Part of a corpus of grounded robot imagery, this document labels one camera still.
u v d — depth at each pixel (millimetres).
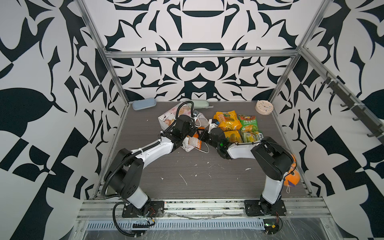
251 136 979
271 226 713
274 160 499
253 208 743
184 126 670
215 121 850
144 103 1160
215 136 726
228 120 1021
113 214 695
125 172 456
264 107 1149
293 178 761
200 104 1153
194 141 893
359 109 583
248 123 1049
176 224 680
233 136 945
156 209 742
